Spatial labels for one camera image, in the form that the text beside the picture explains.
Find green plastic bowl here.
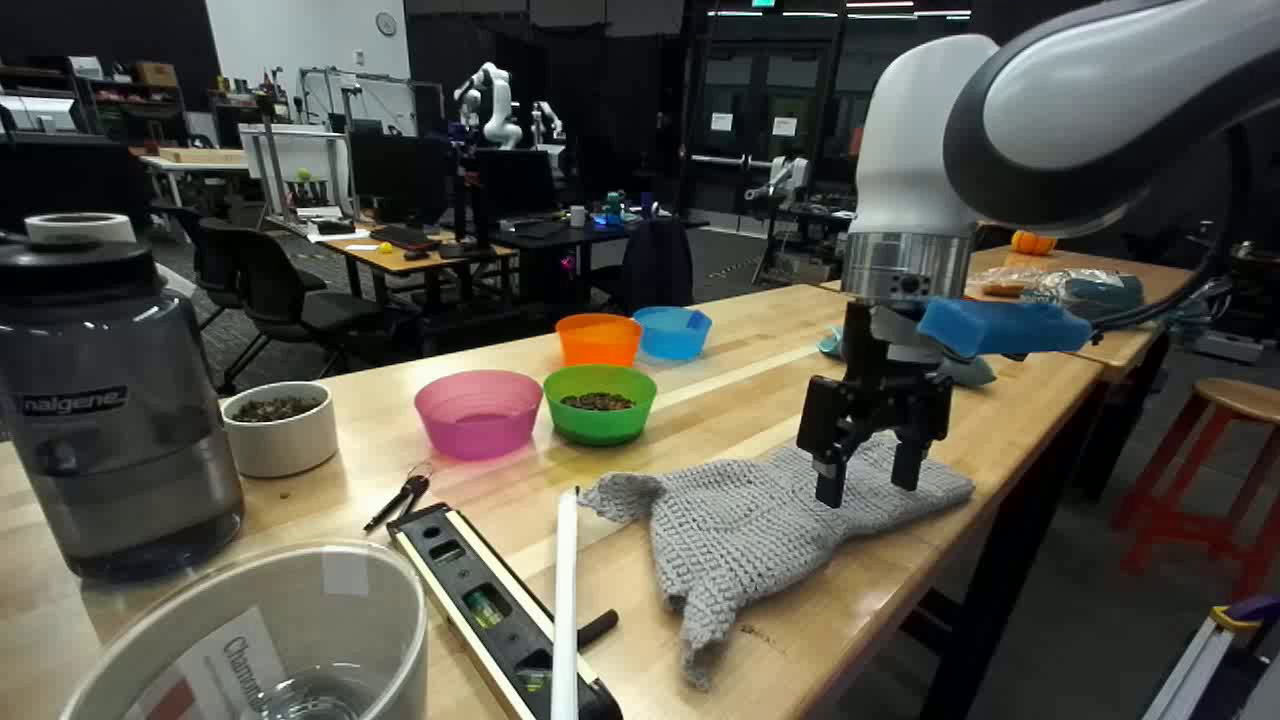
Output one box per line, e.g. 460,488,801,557
539,365,660,453

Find grey knitted cotton cloth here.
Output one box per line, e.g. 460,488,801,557
575,431,976,692

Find black marker pen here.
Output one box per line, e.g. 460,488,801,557
362,470,438,534

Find orange plastic bowl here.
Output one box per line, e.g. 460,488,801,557
552,306,647,372

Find black spirit level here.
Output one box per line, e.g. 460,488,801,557
388,500,628,720

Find large white plastic tub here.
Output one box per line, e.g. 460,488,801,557
56,541,434,720

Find aluminium frame rail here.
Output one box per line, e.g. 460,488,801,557
1140,592,1280,720

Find clear bag of blue cloths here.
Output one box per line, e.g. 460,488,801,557
1035,262,1149,325

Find small white ceramic bowl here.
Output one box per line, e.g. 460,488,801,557
216,377,346,484

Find wooden stool red legs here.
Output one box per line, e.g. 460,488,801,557
1115,377,1280,592

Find pink plastic bowl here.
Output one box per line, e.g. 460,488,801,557
413,366,549,465

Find blue plastic bowl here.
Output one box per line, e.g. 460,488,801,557
628,302,716,365

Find small black stick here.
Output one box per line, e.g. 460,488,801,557
572,608,625,653

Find wooden workbench black legs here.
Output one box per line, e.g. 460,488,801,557
966,240,1199,509
0,278,1113,720

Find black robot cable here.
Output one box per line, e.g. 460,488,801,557
1086,110,1264,335

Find black office chair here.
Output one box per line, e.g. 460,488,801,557
196,215,392,388

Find background wooden desk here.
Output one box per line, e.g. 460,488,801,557
286,210,522,319

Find small tan object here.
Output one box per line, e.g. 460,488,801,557
976,266,1040,299

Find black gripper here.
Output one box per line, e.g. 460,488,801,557
798,297,955,513

